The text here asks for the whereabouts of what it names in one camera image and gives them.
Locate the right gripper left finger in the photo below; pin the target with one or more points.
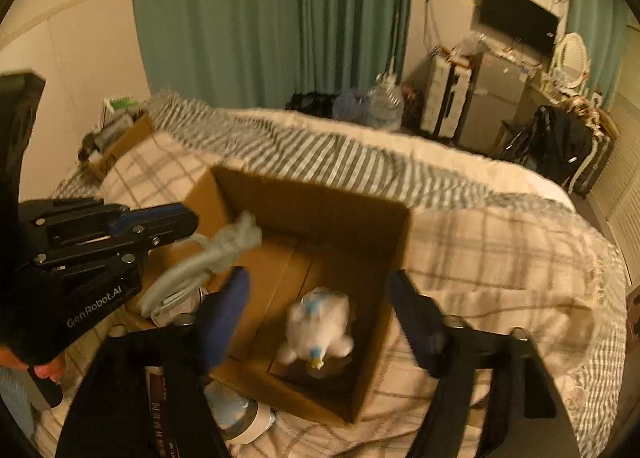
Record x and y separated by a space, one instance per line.
142 395

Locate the green curtain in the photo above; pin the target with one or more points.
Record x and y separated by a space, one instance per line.
228 53
603 27
346 44

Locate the white plush toy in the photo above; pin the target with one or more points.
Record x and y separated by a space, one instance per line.
316 329

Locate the black jacket on chair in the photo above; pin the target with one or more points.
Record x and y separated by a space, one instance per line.
554 143

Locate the silver mini fridge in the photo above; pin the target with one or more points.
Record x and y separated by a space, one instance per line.
496 88

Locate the dark suitcase by wardrobe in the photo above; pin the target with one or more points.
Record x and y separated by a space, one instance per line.
590 175

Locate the white louvred wardrobe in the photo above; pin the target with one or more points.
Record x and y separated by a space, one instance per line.
616 192

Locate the beige plaid blanket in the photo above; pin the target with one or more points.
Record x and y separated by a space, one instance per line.
500 287

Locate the large open cardboard box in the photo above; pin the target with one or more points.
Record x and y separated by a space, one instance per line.
312 236

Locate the middle green curtain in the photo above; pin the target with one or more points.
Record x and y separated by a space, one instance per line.
346 44

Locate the white dressing table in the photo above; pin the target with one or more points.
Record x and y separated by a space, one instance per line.
585 110

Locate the grey checked bed sheet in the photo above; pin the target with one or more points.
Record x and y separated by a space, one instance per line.
350 158

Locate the oval white vanity mirror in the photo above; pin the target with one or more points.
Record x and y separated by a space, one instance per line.
570 66

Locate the roll of wide tape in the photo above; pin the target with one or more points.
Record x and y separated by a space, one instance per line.
240 419

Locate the large clear water jug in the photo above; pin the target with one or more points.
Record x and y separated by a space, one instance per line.
385 104

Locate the right green curtain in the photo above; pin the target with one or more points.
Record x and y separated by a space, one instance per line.
603 27

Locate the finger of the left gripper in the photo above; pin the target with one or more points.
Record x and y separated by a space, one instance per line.
138 242
154 221

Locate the small cardboard box with clutter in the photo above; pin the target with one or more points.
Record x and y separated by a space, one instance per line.
124 123

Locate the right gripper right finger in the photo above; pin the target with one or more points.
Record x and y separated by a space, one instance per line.
525 415

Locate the black wall television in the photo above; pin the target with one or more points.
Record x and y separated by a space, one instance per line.
522 20

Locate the white suitcase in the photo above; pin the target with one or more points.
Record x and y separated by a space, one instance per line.
447 82

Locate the left green curtain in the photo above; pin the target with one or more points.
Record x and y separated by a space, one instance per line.
228 53

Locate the person's left hand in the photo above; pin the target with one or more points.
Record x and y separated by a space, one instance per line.
53 370

